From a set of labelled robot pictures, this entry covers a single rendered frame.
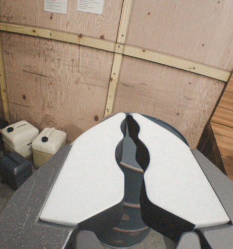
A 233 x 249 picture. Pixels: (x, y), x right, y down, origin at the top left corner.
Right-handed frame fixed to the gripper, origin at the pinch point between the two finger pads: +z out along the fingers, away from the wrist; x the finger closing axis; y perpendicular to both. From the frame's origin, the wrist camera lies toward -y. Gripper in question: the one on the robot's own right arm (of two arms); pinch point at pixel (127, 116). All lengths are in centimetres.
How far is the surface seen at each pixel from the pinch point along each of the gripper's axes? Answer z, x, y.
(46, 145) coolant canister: 123, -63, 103
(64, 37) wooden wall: 156, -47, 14
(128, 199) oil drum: 55, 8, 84
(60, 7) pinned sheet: 159, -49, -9
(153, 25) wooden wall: 141, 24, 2
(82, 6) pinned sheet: 155, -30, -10
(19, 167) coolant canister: 98, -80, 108
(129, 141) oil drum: 78, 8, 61
